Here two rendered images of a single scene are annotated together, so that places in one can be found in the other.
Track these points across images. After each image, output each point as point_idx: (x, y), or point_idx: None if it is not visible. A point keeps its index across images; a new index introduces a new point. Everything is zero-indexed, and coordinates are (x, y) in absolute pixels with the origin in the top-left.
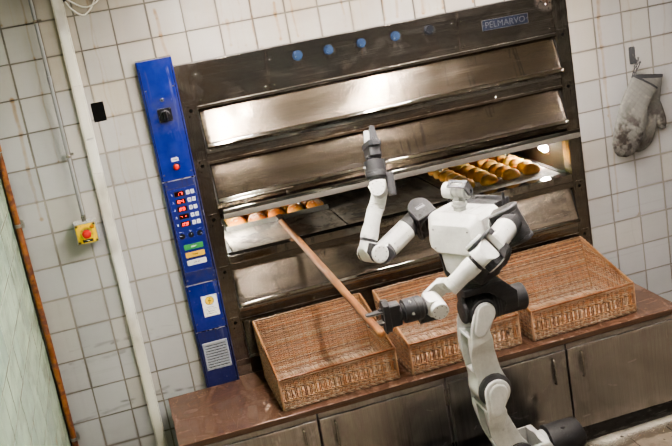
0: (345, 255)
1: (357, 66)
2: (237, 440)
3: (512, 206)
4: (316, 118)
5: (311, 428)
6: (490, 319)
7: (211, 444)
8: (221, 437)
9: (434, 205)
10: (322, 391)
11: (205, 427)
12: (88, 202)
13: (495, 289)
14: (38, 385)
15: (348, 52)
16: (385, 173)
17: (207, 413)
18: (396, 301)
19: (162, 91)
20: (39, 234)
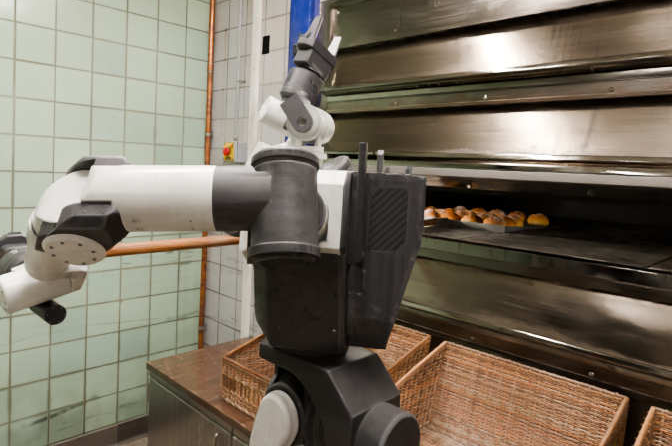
0: (433, 277)
1: (509, 5)
2: (177, 393)
3: (266, 149)
4: (432, 74)
5: (225, 439)
6: (276, 437)
7: (163, 380)
8: (167, 379)
9: (587, 260)
10: (252, 405)
11: (186, 364)
12: (246, 128)
13: (309, 380)
14: None
15: None
16: (295, 93)
17: (217, 359)
18: (22, 246)
19: (302, 26)
20: (218, 146)
